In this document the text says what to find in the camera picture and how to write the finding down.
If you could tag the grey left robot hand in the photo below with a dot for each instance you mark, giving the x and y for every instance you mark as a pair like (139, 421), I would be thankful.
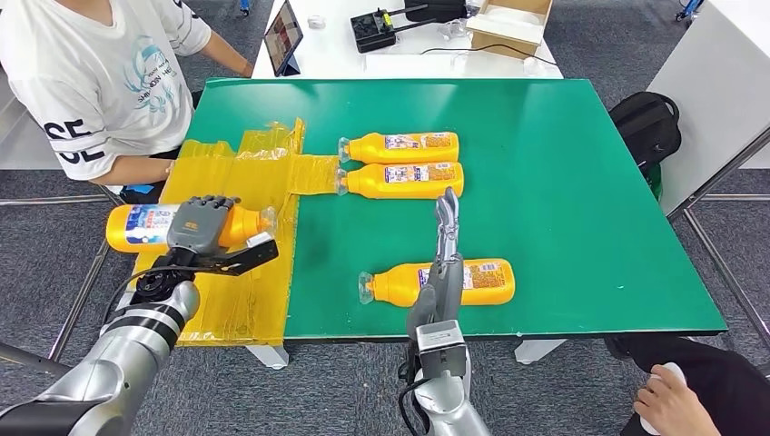
(198, 225)

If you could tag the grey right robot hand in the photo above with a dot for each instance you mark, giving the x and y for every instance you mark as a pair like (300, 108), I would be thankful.
(445, 289)

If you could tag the orange detergent bottle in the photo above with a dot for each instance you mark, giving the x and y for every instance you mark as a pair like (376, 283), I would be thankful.
(409, 186)
(138, 228)
(487, 286)
(409, 154)

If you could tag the yellow taped cardboard board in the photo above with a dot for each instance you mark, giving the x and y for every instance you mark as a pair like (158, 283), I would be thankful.
(240, 180)

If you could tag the white table foot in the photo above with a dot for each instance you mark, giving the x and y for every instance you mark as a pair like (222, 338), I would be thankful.
(267, 356)
(538, 351)

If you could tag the person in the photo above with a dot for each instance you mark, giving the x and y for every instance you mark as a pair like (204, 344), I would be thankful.
(90, 90)
(722, 373)

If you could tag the black tablet on stand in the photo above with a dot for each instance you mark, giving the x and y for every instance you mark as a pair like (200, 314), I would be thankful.
(284, 36)

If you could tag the white table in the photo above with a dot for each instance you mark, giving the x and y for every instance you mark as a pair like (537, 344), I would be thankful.
(334, 54)

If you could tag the small white case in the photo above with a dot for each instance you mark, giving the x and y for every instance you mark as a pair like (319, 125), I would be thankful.
(316, 21)

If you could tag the black backpack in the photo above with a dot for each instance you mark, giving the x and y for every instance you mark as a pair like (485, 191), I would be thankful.
(645, 128)

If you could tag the clear plastic wrapper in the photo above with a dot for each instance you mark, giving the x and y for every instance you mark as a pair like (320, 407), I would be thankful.
(455, 29)

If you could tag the black controller with antennas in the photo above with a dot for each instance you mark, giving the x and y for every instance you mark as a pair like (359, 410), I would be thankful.
(371, 30)

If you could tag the open cardboard box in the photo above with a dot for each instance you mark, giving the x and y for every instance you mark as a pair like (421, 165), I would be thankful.
(509, 35)

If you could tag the black bag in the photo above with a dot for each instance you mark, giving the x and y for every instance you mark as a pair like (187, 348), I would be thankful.
(434, 8)

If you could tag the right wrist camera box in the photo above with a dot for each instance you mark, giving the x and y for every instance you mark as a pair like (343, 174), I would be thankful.
(440, 346)

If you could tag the grey metal frame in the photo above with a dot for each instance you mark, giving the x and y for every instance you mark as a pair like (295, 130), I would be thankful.
(723, 271)
(30, 357)

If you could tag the blue frame piece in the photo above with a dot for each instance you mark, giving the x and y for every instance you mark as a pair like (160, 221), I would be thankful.
(245, 6)
(690, 8)

